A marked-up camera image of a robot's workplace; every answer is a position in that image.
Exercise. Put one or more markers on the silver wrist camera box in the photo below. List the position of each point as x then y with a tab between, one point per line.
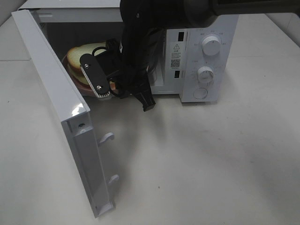
95	76

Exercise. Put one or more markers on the pink round plate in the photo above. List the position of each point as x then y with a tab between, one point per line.
84	90

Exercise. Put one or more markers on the white microwave door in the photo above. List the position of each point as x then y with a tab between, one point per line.
73	113

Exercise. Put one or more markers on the lower white timer knob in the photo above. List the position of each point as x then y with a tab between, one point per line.
205	74

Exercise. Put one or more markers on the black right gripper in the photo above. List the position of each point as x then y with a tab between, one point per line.
127	69

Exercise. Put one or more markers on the white microwave oven body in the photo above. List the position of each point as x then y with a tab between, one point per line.
71	23

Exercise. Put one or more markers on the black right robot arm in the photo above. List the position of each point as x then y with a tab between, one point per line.
145	20

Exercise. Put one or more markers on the upper white power knob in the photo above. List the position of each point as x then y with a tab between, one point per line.
211	45

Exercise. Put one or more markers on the round white door button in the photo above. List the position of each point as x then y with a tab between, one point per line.
200	93

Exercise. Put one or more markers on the toast sandwich with lettuce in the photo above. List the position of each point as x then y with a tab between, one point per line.
73	60

